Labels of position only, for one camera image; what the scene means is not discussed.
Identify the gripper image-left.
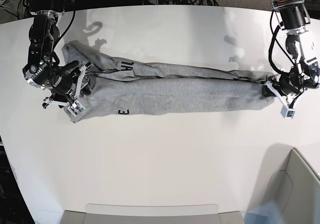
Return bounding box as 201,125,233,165
42,61,97,109

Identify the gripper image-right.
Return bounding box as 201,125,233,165
258,75,304,108

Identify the grey T-shirt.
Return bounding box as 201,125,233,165
62,41,275,123

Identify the beige bin at right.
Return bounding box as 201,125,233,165
266,149,320,223

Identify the beige bin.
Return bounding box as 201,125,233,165
266,149,320,223
60,203,244,223

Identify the beige bin at bottom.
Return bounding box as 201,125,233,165
60,203,244,223

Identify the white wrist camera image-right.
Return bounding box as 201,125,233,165
281,105,296,119

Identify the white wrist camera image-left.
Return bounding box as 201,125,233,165
67,100,85,117

